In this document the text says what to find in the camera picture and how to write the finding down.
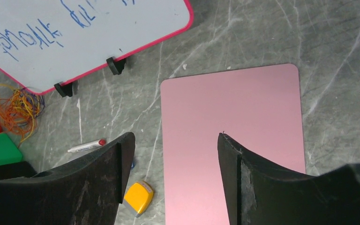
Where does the yellow cable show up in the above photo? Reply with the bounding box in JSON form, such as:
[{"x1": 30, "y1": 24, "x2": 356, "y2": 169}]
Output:
[{"x1": 0, "y1": 83, "x2": 41, "y2": 143}]

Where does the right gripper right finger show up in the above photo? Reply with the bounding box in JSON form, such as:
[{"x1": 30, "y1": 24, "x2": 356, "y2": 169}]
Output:
[{"x1": 217, "y1": 133, "x2": 360, "y2": 225}]

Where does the white marker pen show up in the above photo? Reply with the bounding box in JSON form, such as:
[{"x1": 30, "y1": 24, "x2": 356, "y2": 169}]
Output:
[{"x1": 67, "y1": 139, "x2": 107, "y2": 153}]

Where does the pink clipboard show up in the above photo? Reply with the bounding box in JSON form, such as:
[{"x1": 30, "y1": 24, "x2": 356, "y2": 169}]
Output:
[{"x1": 160, "y1": 64, "x2": 306, "y2": 225}]

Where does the orange cable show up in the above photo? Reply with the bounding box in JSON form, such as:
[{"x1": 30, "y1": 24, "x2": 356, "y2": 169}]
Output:
[{"x1": 0, "y1": 88, "x2": 41, "y2": 140}]

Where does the whiteboard with pink frame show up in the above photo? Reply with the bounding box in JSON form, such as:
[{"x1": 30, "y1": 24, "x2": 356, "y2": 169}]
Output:
[{"x1": 0, "y1": 0, "x2": 194, "y2": 94}]

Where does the black plastic bin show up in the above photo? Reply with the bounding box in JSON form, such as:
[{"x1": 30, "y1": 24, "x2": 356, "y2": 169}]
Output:
[{"x1": 0, "y1": 161, "x2": 37, "y2": 180}]

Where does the yellow eraser block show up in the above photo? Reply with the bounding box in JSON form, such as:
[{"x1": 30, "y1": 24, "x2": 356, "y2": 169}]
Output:
[{"x1": 123, "y1": 181, "x2": 154, "y2": 218}]

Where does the purple cable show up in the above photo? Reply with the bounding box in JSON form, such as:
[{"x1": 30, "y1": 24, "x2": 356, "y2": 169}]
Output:
[{"x1": 20, "y1": 88, "x2": 46, "y2": 119}]

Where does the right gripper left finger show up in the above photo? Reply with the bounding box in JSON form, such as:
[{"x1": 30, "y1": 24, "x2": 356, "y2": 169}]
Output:
[{"x1": 0, "y1": 132, "x2": 135, "y2": 225}]

